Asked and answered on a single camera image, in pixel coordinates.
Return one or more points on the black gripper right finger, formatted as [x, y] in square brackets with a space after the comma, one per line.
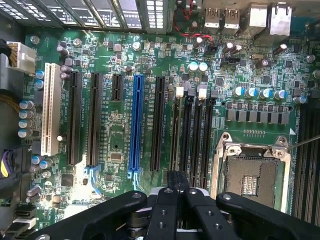
[197, 215]

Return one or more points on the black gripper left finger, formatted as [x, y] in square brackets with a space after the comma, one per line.
[163, 217]

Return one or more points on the black RAM slot white latch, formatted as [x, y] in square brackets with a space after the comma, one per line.
[179, 92]
[197, 135]

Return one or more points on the long black expansion slot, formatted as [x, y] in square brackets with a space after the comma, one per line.
[74, 117]
[158, 120]

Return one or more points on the black expansion slot blue latch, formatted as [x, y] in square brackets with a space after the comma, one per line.
[95, 117]

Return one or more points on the short black expansion slot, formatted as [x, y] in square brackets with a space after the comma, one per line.
[117, 87]

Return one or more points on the white PCI expansion slot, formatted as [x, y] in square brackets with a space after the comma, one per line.
[51, 107]

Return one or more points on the metal CPU socket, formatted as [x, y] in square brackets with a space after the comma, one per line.
[250, 172]

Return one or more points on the green PC motherboard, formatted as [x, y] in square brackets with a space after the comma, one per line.
[117, 120]

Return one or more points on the thin metal locking lever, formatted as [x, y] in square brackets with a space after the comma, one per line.
[305, 142]

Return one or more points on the black SATA port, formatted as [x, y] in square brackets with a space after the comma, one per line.
[25, 211]

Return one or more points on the white SATA port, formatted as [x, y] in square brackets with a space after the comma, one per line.
[23, 223]

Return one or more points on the black fan header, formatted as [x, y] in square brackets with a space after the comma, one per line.
[231, 61]

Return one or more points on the silver USB port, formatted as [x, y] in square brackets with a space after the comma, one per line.
[231, 21]
[212, 21]

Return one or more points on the silver stacked port block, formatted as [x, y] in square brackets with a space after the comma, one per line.
[253, 21]

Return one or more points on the silver ethernet port block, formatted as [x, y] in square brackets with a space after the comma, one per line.
[280, 20]

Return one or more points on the white power connector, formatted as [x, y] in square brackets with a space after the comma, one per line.
[23, 56]

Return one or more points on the dark metal PC case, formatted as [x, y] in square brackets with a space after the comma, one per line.
[10, 25]

